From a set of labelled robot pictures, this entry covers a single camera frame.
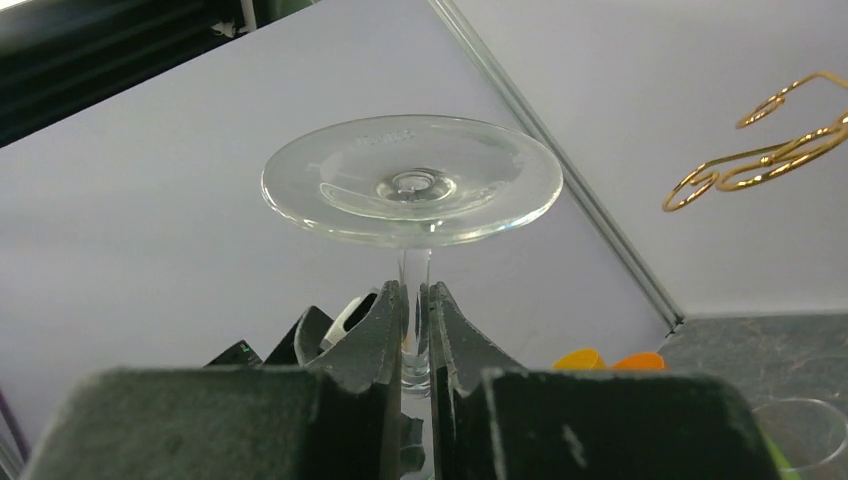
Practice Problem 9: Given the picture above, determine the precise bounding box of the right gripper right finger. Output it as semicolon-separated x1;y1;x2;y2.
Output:
427;283;778;479

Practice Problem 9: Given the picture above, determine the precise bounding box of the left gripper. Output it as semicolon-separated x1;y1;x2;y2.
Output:
206;306;333;367

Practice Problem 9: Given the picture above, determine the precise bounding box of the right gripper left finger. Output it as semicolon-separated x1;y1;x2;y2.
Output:
23;281;405;479

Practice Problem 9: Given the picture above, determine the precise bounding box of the yellow wine glass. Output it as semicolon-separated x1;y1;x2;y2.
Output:
552;348;607;370

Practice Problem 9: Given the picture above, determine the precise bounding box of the orange wine glass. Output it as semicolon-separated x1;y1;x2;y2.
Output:
611;352;666;370

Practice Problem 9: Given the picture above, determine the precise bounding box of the clear glass back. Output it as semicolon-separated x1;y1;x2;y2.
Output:
260;114;564;396

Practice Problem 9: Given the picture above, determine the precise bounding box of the clear flute glass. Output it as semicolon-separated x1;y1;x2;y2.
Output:
753;398;847;480

